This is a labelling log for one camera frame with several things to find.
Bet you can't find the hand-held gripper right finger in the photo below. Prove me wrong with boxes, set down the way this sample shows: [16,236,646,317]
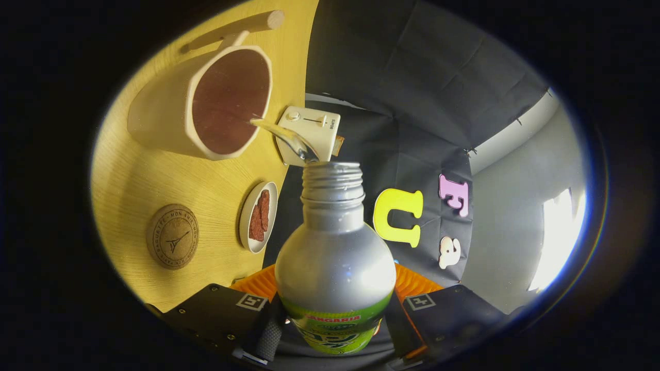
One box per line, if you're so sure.
[384,263,526,362]

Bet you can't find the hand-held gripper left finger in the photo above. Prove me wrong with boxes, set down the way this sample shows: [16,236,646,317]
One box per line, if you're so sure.
[147,264,287,366]

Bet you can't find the round cork coaster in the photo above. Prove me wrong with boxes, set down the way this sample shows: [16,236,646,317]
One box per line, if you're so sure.
[146,204,200,270]

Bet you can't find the silver juice bottle green label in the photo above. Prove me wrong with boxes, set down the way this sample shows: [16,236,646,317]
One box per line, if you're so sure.
[274,161,397,356]

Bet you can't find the clear juice stream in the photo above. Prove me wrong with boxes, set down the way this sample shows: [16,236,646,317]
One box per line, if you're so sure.
[250,119,320,163]

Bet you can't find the cream cup with wooden handle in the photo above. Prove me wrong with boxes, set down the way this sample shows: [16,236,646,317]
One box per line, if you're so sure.
[127,10,285,161]

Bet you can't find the small white oval dish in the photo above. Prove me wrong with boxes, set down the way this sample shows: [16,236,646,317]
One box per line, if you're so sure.
[239,181,279,254]

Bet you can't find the red sausage slices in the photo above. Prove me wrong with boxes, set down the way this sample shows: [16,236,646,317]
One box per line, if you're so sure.
[249,189,271,243]

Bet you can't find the wooden table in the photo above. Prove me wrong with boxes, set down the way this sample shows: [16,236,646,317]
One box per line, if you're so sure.
[90,0,320,312]

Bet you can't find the white toaster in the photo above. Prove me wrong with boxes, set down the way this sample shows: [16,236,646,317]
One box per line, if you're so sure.
[276,106,342,166]

